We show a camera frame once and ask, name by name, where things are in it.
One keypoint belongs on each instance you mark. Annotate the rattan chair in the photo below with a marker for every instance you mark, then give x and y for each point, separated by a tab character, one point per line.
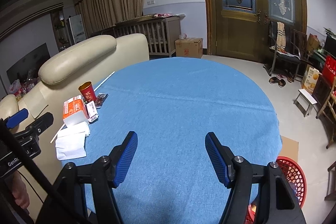
327	111

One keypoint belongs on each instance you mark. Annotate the flat cardboard box on floor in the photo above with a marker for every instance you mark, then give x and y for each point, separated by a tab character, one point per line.
289	148

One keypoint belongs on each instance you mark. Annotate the orange white tissue pack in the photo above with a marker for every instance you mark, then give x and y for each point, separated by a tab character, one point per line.
74	111

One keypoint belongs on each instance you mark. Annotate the white tissue sheets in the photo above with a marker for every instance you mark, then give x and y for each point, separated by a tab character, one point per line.
70	143

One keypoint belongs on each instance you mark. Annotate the blue tablecloth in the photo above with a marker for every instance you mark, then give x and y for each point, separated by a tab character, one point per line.
171	104

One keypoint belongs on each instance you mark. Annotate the small white barcode box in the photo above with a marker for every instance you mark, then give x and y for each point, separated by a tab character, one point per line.
92	112

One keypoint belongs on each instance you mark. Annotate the pair of dark slippers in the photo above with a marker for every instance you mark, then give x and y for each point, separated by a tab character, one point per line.
274	80

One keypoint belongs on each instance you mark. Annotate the small white stool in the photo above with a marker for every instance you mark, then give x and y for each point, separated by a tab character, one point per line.
308	99

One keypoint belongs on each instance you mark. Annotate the person's left hand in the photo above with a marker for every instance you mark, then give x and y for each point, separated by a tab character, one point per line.
19	190

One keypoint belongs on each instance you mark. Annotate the yellow printed carton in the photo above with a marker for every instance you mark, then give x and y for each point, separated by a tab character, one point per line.
310	78

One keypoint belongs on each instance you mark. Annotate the dark snack wrapper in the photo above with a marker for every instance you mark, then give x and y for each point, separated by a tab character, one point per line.
100	99

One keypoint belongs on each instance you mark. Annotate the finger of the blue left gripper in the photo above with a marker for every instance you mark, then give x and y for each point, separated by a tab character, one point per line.
14	120
41	124

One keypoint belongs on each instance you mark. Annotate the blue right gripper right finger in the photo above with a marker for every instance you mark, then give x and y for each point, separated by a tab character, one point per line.
220	157

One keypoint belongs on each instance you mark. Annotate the black metal armchair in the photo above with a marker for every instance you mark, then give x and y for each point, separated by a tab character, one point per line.
287	45

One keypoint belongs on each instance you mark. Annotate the white air conditioner unit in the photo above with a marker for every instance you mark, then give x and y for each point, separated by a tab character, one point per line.
77	28

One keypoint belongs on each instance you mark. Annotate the red plastic mesh basket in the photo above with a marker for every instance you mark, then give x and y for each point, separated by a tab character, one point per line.
296	179

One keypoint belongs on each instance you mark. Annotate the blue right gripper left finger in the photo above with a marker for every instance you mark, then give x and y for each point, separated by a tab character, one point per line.
122	156

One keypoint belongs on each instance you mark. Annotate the wooden radiator cabinet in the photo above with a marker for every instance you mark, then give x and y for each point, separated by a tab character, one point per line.
161	32

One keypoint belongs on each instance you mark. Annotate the cream leather sofa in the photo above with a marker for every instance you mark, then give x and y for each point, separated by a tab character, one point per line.
91	60

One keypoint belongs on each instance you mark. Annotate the brown cardboard box by wall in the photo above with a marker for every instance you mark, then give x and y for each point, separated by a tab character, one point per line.
189	47

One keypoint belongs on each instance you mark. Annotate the red gift bag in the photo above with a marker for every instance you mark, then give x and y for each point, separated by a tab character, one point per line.
329	69

